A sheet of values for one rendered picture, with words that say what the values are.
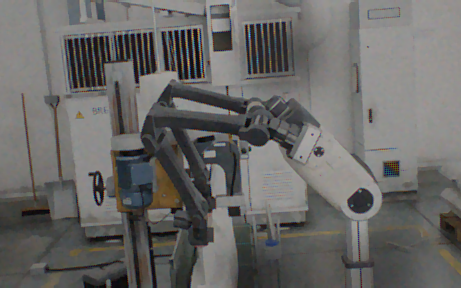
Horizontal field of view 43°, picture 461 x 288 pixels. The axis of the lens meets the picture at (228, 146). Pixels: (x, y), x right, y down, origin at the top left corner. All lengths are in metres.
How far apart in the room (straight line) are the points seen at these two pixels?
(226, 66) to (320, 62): 2.08
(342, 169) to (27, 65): 5.57
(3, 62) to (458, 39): 5.20
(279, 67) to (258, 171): 1.00
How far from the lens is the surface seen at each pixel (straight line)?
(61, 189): 7.01
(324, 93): 6.92
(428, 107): 7.21
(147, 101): 2.65
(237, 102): 2.46
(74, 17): 6.60
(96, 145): 5.76
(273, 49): 5.62
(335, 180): 2.08
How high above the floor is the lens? 1.78
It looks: 10 degrees down
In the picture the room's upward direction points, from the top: 5 degrees counter-clockwise
